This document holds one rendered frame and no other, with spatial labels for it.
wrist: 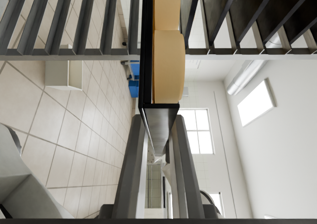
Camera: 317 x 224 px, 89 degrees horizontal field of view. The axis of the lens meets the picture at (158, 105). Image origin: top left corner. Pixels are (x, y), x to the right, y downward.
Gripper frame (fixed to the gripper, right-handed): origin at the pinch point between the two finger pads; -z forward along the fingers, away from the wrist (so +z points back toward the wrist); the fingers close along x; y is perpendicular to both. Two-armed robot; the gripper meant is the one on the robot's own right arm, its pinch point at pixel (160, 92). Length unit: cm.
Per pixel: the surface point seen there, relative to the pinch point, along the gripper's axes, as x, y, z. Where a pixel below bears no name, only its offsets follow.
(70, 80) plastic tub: -73, -77, 20
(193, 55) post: 11.3, -7.7, -10.9
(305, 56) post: 51, -9, -11
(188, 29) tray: 7.7, -1.3, -19.3
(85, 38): -27.0, -11.4, -15.6
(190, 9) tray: 7.0, 3.2, -23.8
